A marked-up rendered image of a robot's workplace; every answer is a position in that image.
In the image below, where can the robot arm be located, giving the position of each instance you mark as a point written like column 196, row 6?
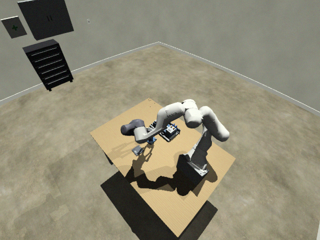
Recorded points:
column 193, row 119

